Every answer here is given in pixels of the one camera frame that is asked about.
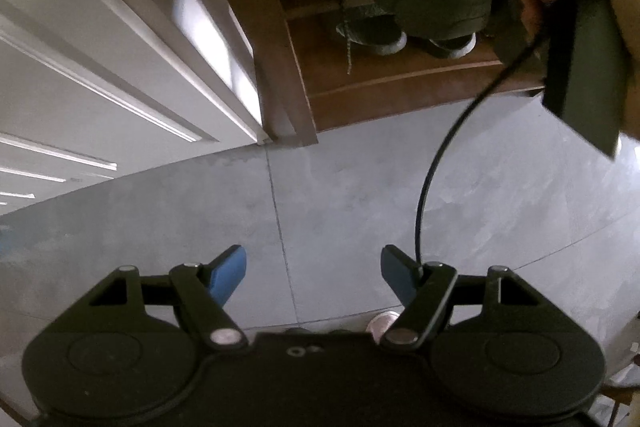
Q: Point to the wooden shoe rack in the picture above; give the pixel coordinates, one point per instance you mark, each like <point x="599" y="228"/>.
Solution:
<point x="333" y="63"/>

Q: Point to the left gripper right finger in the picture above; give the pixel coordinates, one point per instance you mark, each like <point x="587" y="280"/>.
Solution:
<point x="494" y="341"/>

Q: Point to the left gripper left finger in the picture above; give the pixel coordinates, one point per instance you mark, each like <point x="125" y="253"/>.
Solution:
<point x="133" y="346"/>

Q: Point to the pink plush slipper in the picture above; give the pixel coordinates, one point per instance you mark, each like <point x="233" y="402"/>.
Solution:
<point x="380" y="324"/>

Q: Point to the white panelled closet doors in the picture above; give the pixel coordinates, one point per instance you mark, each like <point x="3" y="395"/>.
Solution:
<point x="93" y="90"/>

